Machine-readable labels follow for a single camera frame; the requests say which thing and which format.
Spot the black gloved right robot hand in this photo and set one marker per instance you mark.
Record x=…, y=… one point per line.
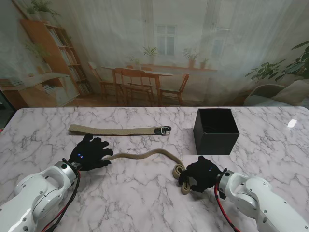
x=202, y=174

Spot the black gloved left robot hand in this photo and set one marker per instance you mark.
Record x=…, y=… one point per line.
x=90, y=154

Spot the beige woven belt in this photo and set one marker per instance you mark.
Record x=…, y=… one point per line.
x=108, y=131
x=149, y=154

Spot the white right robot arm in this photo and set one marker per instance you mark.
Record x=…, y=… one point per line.
x=258, y=200

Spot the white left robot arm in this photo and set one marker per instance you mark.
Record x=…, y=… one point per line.
x=36, y=195

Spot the black square storage box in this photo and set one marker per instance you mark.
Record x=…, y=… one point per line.
x=217, y=142

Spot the printed room scene backdrop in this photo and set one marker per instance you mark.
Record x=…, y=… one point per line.
x=154, y=48

